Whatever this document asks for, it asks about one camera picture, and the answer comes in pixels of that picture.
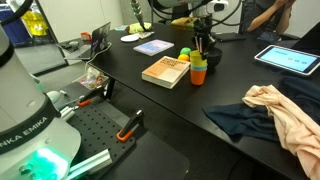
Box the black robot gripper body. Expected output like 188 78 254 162
192 19 214 45

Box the yellow plastic cup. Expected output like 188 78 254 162
190 50 207 67

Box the light blue plastic cup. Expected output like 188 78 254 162
190 65 207 71

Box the orange plastic cup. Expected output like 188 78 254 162
190 69 206 85

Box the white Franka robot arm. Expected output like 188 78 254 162
0 31 147 180

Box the green ball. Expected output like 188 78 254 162
180 47 191 55

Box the yellow ball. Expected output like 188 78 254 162
178 54 190 61

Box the black bowl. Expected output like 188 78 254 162
207 48 223 68

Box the orange Intelligent Robotic Systems book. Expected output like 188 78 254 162
142 56 190 89

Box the light blue UIST book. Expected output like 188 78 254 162
134 40 174 56

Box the seated person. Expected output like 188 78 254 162
240 0 296 35

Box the white round disc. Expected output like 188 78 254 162
120 34 139 42

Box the dark blue cloth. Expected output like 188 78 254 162
203 77 320 142

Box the black orange clamp near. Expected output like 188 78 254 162
116 110 144 142

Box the black orange clamp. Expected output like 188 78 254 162
77 85 104 107
116 110 144 142

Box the white tablet with screen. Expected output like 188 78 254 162
254 45 320 76

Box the open black laptop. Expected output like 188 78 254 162
57 22 111 60

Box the black perforated mounting board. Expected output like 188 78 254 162
68 104 136 165

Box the black orange clamp far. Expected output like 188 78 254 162
77 85 104 107

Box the peach pink cloth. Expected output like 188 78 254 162
242 85 320 180

